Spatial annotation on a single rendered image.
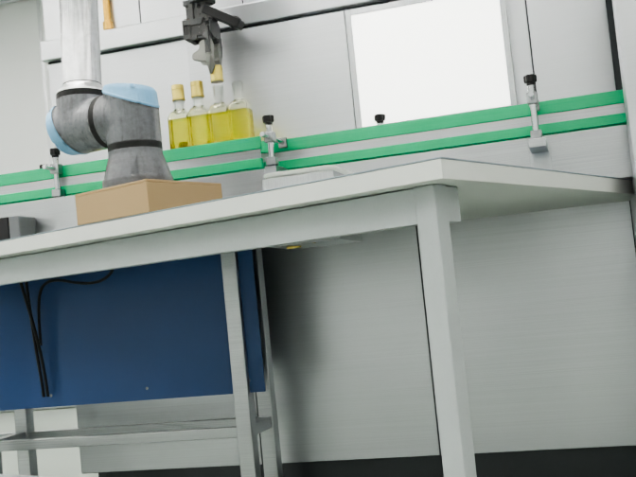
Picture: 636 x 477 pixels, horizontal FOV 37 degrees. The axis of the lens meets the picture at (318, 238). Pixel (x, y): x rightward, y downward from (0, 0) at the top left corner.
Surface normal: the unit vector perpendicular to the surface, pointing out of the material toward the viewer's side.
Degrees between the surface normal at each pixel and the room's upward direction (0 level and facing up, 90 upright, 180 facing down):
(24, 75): 90
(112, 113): 90
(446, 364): 90
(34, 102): 90
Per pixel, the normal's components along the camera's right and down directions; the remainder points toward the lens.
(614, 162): -0.27, -0.04
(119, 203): -0.60, 0.01
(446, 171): 0.80, -0.11
